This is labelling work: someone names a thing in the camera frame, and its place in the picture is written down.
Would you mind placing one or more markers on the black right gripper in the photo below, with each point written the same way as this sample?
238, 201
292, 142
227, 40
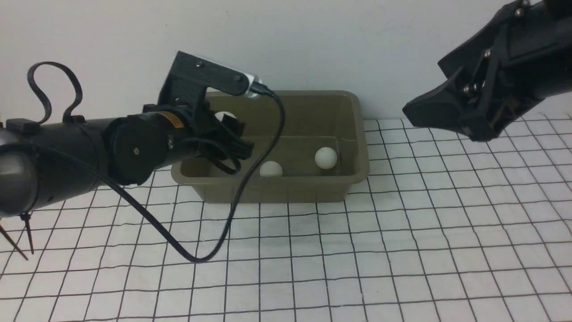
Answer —
530, 56

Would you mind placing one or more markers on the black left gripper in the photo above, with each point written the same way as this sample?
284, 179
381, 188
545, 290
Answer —
186, 131

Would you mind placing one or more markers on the white ping-pong ball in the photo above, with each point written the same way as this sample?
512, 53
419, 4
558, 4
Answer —
224, 115
326, 158
270, 169

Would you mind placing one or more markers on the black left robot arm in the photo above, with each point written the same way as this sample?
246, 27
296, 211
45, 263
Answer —
42, 163

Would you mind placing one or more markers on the olive green plastic bin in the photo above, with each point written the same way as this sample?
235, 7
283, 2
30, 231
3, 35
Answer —
314, 119

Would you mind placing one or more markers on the white grid-pattern tablecloth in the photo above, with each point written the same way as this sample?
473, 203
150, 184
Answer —
442, 230

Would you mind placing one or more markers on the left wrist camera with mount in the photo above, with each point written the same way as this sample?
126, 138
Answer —
189, 78

